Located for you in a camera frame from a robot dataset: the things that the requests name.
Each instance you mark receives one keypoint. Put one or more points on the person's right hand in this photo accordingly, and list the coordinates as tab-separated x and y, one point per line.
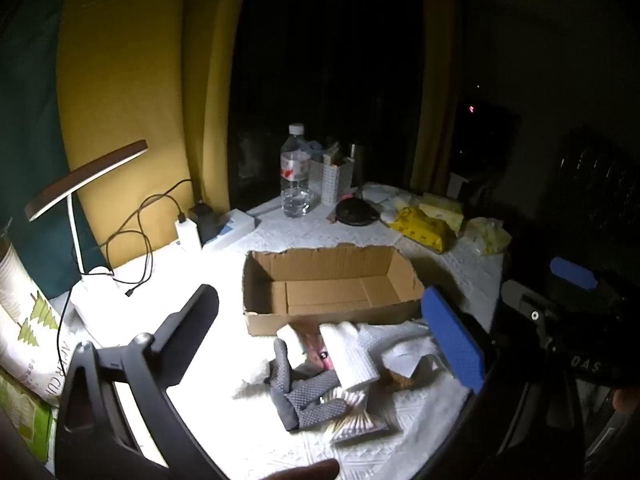
627	400

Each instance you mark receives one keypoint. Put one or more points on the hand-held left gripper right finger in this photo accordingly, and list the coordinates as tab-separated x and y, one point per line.
452	335

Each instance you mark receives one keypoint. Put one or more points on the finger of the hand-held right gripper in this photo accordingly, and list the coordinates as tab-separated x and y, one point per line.
572	272
525	297

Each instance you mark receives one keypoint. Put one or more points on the white perforated basket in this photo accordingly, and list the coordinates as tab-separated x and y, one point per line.
327	180

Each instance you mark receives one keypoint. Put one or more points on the crumpled clear plastic wrapper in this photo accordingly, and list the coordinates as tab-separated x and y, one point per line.
485	235

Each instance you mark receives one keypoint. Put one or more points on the white tissue pack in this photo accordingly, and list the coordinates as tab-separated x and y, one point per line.
395	205

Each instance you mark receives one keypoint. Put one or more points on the beige packet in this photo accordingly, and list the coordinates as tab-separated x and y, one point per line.
334	152

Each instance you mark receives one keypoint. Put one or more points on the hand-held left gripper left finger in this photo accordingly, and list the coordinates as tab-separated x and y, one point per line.
190	320

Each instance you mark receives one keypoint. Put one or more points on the black round object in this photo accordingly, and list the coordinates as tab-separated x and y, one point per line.
357	212

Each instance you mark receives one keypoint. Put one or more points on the black power adapter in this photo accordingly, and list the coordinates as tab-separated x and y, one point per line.
205	220

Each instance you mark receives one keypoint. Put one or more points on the dark device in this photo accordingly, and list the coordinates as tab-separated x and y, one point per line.
487	140

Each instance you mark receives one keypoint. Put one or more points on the green patterned box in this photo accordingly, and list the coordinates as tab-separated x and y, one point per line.
22	415

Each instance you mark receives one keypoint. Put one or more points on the brown plush toy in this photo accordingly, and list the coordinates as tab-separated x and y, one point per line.
399	381

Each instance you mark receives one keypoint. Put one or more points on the yellow curtain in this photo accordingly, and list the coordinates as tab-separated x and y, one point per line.
140	85
437	85

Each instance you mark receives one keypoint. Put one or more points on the white ribbed towel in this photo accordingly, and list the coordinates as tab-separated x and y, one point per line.
350	355

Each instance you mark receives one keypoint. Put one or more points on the cotton swab bag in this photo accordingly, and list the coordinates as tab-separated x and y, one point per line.
357	420

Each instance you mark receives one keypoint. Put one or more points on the dark slatted furniture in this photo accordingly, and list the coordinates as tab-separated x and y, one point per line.
595	175

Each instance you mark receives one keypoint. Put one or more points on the white charger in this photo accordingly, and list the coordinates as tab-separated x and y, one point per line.
189	235

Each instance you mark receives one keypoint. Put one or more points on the white and blue box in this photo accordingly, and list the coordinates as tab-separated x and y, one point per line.
235	222

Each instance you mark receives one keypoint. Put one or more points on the dark window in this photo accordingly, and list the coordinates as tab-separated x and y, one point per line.
330	60

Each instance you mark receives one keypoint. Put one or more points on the grey dotted socks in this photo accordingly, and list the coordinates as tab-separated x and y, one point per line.
300	400

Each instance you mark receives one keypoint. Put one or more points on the pink plush toy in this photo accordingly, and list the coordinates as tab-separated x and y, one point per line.
320	350

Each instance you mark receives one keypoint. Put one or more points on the tree print paper bag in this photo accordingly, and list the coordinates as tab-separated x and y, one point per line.
30	320

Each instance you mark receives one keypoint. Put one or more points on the teal curtain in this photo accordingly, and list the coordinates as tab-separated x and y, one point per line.
30	85

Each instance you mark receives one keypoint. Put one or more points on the blue packet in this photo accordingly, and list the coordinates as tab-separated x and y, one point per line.
314	150

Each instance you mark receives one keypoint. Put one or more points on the person's left hand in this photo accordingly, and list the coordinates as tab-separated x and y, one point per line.
305	472

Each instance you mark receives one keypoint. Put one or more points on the metal flask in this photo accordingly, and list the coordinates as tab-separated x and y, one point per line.
357	165

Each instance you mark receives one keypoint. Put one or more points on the white textured tablecloth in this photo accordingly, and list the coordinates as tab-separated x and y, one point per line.
210	270

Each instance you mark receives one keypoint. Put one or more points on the cardboard box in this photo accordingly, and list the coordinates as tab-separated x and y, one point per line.
325	270

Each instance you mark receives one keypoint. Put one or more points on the pale yellow tissue pack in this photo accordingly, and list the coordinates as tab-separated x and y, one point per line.
445	210

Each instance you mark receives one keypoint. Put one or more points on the clear water bottle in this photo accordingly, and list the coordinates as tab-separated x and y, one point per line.
296	170

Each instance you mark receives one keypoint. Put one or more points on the white folded cloth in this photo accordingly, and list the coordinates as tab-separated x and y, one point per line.
294	342

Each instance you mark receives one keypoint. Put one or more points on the white desk lamp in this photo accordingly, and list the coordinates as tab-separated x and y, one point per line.
85	180

